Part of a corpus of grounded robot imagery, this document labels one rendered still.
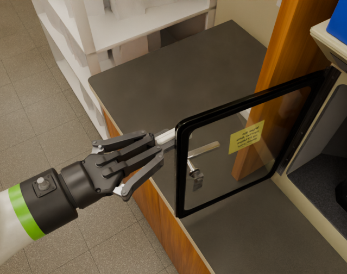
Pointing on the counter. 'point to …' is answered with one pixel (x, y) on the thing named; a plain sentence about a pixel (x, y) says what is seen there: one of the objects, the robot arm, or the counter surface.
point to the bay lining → (331, 130)
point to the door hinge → (332, 77)
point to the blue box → (344, 23)
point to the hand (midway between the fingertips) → (172, 136)
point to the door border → (218, 114)
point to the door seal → (233, 114)
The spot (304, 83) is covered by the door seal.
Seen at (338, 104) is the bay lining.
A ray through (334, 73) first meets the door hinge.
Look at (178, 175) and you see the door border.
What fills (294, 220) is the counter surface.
